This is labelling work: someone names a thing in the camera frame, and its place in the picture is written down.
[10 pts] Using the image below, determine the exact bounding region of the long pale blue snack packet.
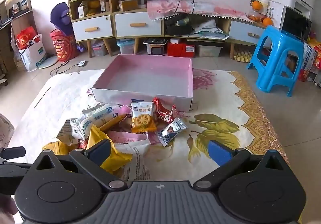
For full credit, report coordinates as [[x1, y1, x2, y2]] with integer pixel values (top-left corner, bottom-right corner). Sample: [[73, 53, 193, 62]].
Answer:
[[80, 104, 131, 132]]

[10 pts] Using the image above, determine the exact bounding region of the orange biscuit packet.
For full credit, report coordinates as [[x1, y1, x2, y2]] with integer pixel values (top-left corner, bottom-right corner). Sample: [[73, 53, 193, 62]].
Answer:
[[131, 102, 157, 134]]

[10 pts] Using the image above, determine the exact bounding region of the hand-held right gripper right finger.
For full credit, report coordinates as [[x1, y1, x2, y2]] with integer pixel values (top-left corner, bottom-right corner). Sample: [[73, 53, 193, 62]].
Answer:
[[193, 140, 290, 190]]

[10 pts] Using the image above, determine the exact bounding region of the black cable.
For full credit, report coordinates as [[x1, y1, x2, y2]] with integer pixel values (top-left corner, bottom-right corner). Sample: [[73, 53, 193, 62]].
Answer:
[[50, 59, 80, 77]]

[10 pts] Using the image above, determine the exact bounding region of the black bag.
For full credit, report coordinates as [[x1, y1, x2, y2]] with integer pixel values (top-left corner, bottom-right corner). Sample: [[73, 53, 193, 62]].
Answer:
[[164, 14, 194, 36]]

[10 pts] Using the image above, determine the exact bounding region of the brown cardboard box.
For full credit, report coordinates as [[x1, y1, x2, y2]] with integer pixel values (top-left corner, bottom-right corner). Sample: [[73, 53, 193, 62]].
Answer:
[[118, 0, 139, 12]]

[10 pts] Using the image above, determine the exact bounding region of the flat black device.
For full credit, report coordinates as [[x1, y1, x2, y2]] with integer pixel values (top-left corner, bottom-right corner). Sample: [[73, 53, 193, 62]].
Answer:
[[144, 38, 168, 46]]

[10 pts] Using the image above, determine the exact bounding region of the white microwave oven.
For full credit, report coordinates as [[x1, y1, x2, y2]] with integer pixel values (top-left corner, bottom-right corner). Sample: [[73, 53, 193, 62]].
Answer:
[[268, 2, 313, 41]]

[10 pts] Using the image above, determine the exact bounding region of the striped snack packet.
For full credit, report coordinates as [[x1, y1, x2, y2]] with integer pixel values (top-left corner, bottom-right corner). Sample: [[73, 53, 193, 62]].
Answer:
[[52, 119, 81, 144]]

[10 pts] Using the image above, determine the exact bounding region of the red yellow cardboard box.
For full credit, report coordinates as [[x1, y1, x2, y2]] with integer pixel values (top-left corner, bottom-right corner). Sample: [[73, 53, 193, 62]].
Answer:
[[310, 38, 321, 70]]

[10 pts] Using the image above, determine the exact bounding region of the white paper shopping bag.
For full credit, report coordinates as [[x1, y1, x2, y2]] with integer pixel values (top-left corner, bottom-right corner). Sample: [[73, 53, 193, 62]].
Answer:
[[19, 34, 48, 72]]

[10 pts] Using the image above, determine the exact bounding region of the red gift bag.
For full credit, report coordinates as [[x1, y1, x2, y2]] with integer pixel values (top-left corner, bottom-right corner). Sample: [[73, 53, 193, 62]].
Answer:
[[16, 26, 38, 50]]

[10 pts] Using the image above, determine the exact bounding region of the white printed snack packet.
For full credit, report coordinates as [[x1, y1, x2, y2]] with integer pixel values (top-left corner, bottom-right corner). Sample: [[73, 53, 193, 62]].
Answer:
[[118, 139, 151, 182]]

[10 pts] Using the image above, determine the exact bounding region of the floral blanket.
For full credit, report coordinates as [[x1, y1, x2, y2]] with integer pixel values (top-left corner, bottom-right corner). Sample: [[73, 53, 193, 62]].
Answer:
[[0, 70, 304, 224]]

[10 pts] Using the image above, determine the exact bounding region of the red snack packet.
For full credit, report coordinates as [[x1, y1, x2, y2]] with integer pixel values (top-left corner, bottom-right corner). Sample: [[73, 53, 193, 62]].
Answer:
[[152, 98, 176, 124]]

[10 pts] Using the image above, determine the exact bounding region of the person's left hand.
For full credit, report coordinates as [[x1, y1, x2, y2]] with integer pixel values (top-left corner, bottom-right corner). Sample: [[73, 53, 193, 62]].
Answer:
[[0, 195, 18, 224]]

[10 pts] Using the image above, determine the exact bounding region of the white drawer wooden handle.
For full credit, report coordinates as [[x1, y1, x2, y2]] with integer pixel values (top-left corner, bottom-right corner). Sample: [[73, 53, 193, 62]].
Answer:
[[229, 20, 267, 45], [115, 12, 162, 38], [72, 15, 113, 42]]

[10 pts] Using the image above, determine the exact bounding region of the pink cardboard box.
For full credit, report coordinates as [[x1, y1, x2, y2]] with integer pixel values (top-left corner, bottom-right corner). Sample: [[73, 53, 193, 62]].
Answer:
[[91, 54, 193, 112]]

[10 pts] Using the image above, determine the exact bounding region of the pile of papers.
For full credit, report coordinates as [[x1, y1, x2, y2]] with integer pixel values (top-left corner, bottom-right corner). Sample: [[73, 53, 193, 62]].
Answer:
[[192, 19, 229, 40]]

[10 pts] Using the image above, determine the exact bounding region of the purple plush toy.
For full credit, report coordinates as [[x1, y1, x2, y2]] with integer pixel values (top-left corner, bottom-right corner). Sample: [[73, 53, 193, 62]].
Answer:
[[50, 2, 72, 36]]

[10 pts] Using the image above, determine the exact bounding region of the small white snack packet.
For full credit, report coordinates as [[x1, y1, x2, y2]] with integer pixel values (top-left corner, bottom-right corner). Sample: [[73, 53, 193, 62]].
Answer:
[[155, 117, 188, 147]]

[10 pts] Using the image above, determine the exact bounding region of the blue lid storage box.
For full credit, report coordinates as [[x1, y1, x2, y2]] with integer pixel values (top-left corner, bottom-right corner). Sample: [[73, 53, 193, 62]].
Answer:
[[117, 39, 136, 55]]

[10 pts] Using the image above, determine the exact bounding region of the blue plastic stool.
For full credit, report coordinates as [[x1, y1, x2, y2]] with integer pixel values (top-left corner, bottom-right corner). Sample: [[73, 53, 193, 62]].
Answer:
[[246, 26, 305, 97]]

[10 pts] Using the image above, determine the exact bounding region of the yellow egg tray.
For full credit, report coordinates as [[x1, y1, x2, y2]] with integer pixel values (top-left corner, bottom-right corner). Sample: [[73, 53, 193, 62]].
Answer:
[[234, 48, 253, 62]]

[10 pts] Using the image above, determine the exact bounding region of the round white base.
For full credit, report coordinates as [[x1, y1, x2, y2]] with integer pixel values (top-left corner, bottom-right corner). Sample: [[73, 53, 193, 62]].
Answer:
[[39, 54, 61, 69]]

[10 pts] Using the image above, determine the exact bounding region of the pink snack packet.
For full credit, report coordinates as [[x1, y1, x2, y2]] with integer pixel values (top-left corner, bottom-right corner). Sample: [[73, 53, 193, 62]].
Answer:
[[107, 130, 149, 146]]

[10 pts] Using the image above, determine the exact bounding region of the red printed bag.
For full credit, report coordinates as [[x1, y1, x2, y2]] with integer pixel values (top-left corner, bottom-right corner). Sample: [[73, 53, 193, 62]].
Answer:
[[49, 29, 80, 62]]

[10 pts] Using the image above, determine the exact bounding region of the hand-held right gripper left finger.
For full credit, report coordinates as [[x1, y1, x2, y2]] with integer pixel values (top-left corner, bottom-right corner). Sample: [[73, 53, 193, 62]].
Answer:
[[30, 139, 128, 191]]

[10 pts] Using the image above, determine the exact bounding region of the clear plastic storage box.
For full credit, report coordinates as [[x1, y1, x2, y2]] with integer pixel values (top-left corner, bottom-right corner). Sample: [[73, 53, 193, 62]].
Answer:
[[196, 44, 223, 58], [91, 40, 106, 57]]

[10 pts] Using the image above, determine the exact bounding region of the short wooden cabinet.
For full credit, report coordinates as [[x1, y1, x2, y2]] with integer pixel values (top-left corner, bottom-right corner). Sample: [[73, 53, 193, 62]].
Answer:
[[112, 9, 165, 55]]

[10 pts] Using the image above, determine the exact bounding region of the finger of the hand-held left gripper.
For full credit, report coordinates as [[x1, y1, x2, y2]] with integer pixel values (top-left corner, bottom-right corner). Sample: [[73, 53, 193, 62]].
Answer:
[[0, 147, 26, 160]]

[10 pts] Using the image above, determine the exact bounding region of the pink floral cloth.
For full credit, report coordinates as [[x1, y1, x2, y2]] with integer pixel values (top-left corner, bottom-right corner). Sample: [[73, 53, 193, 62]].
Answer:
[[147, 0, 255, 24]]

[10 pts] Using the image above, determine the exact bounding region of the clear snack packet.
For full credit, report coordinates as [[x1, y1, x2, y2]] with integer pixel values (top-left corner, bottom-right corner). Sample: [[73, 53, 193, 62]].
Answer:
[[70, 117, 94, 144]]

